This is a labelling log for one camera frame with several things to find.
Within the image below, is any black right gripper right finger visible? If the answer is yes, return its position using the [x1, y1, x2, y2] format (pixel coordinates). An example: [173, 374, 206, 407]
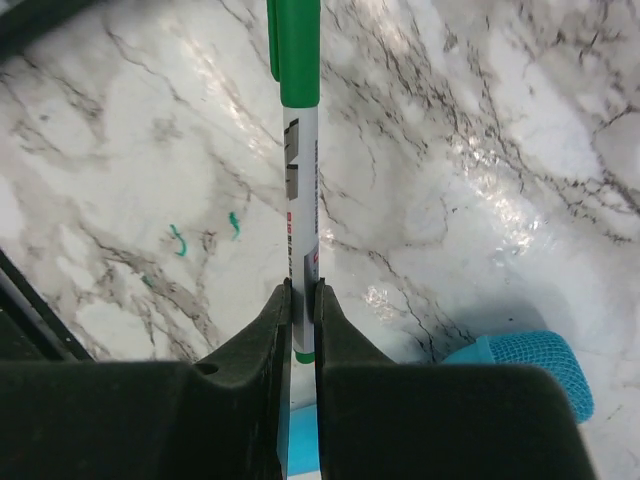
[314, 283, 595, 479]

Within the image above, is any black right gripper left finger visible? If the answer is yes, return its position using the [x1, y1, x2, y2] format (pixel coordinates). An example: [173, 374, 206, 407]
[1, 284, 291, 479]

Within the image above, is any white green whiteboard marker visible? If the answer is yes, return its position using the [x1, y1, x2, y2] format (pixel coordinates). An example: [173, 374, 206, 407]
[264, 0, 324, 364]

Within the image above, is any blue toy microphone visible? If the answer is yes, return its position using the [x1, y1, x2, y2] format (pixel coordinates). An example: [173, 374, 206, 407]
[288, 330, 595, 476]

